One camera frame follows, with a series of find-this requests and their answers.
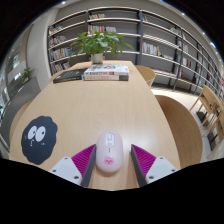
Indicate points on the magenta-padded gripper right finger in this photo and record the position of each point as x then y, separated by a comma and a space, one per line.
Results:
160, 168

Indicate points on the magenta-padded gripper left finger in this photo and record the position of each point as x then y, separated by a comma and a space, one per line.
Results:
66, 168

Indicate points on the pale pink computer mouse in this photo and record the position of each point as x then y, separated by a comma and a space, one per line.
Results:
109, 153

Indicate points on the black fuzzy-character mouse pad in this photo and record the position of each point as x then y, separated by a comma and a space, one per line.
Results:
41, 146

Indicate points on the rounded wooden chair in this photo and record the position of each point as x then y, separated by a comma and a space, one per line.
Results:
55, 76
146, 74
183, 133

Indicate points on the group of slatted wooden chairs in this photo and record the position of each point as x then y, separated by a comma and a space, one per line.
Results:
211, 106

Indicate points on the grey low counter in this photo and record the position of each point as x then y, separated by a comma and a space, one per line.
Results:
20, 100

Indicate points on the black hardcover book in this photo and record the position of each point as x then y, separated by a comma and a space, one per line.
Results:
69, 76

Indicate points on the red-spined book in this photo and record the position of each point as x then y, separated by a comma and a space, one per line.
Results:
105, 77

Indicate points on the small green potted plant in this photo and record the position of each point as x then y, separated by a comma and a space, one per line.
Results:
27, 74

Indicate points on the white-covered large book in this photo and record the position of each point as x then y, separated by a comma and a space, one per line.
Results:
106, 69

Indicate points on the green potted plant, white pot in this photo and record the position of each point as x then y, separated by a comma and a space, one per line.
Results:
96, 43

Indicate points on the grey bookshelf unit with books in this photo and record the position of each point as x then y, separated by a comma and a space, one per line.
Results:
160, 36

